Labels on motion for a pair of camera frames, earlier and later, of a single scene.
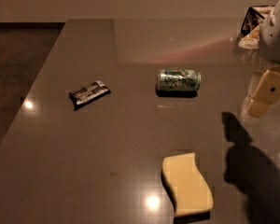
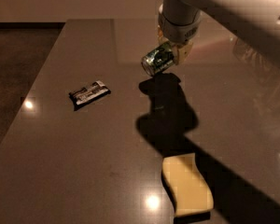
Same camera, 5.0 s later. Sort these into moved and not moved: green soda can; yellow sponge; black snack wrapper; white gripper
Moved: white gripper; green soda can
Not moved: yellow sponge; black snack wrapper
